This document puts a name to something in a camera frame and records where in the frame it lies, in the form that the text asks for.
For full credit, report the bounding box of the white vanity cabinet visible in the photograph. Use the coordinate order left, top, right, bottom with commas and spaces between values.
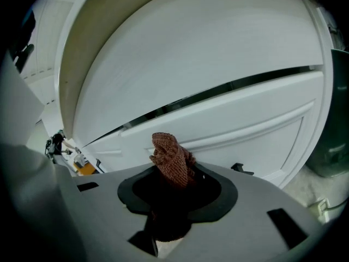
20, 0, 336, 190

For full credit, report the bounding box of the orange storage box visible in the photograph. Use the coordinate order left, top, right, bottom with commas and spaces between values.
73, 159, 97, 176

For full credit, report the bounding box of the white power strip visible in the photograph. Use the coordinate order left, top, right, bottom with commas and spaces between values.
308, 198, 346, 225

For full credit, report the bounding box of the white and green bathtub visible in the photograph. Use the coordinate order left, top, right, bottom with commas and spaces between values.
304, 49, 349, 178

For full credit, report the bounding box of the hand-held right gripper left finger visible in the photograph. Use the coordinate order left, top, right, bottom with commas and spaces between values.
71, 165, 158, 262

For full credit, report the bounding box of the red-brown cloth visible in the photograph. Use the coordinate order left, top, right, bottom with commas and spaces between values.
148, 132, 196, 241

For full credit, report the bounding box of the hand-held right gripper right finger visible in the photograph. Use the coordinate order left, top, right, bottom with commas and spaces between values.
158, 162, 330, 262

